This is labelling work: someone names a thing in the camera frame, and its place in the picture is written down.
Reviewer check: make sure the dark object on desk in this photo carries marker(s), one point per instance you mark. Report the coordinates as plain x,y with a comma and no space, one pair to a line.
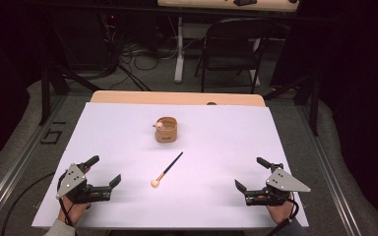
244,2

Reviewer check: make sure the person's left hand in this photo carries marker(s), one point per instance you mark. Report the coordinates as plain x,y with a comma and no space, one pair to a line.
72,211

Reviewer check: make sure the person's right hand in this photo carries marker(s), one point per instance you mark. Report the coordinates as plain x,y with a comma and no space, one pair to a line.
282,211

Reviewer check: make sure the black folding chair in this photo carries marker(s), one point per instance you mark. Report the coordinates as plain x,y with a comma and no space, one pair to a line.
233,46

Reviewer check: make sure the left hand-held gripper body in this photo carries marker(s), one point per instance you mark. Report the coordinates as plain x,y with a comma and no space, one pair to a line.
72,182

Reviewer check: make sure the white desk leg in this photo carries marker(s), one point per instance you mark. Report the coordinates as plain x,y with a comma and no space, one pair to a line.
178,55

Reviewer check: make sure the light wooden desk top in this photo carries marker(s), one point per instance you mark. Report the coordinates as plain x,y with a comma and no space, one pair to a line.
226,4

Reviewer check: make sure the wooden table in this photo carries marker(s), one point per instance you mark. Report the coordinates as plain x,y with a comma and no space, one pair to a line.
177,97

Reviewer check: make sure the tan brush holder with bear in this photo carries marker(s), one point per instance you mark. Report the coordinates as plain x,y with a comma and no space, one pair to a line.
166,132

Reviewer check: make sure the white board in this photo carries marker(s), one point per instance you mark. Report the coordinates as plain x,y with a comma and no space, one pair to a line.
193,196

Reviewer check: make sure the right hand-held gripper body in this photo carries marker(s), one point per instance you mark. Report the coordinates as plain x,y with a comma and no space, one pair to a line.
283,183

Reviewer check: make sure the black metal stand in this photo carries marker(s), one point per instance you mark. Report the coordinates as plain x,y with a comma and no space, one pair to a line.
313,105
50,85

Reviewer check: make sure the aluminium rail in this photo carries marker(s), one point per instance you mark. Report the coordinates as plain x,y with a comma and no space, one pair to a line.
16,170
328,177

